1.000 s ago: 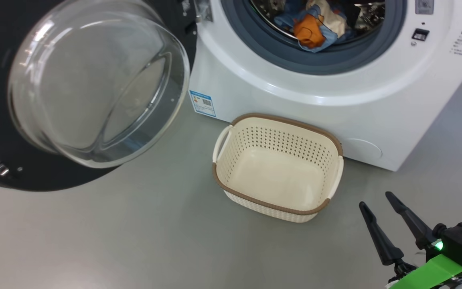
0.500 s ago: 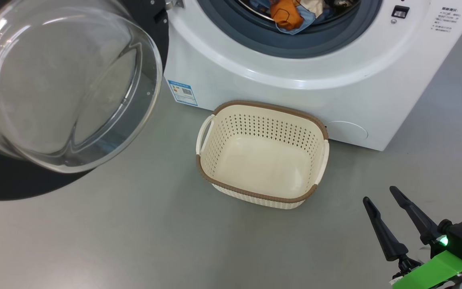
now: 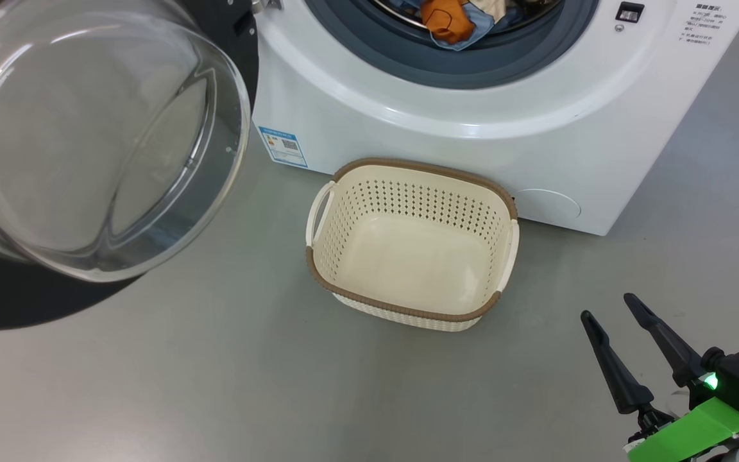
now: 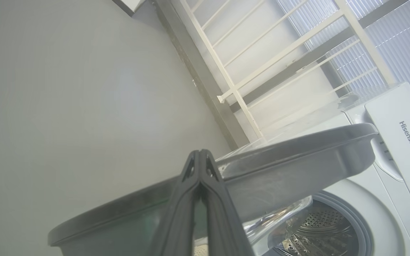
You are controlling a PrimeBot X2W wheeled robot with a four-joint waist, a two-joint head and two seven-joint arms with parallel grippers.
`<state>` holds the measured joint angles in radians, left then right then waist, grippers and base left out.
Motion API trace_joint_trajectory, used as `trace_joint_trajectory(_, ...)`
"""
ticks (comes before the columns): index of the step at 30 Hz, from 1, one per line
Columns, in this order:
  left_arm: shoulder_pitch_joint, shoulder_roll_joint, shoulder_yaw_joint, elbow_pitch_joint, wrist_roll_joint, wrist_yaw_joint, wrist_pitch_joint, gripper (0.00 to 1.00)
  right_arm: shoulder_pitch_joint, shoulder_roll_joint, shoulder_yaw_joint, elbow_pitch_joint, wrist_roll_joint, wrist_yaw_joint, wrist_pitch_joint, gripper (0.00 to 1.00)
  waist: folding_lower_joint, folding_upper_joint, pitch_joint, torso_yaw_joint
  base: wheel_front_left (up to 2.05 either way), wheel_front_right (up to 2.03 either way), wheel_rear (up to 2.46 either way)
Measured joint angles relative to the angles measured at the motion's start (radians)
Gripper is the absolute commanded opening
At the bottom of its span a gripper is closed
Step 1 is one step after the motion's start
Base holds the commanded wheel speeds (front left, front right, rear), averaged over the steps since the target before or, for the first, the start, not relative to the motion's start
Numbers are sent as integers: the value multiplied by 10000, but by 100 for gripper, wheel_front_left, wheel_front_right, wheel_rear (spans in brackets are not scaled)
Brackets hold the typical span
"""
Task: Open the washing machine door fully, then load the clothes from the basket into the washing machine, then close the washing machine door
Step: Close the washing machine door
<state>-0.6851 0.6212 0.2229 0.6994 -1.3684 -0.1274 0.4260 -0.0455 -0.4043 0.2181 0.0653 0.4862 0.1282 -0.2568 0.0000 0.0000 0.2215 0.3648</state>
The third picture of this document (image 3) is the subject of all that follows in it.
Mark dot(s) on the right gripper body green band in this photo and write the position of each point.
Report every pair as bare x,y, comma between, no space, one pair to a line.
703,427

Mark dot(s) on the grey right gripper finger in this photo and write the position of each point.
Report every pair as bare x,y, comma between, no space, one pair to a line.
616,375
671,350

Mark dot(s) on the blue cartoon print garment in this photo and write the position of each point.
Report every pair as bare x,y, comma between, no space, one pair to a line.
450,22

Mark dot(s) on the round glass washing machine door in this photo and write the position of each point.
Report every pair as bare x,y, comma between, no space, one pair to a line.
87,141

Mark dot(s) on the cream perforated laundry basket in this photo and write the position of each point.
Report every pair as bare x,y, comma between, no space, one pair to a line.
408,256

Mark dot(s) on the white front-load washing machine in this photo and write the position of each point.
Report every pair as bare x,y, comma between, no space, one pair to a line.
536,147

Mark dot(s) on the grey rubber door gasket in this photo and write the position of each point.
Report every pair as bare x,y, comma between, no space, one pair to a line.
536,54

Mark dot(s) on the black door lock socket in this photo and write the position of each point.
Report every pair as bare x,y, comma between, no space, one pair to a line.
629,11

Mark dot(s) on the round white filter cover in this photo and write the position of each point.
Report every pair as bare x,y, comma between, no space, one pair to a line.
549,205

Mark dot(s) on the blue energy label sticker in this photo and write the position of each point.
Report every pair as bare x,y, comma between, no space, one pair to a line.
283,146

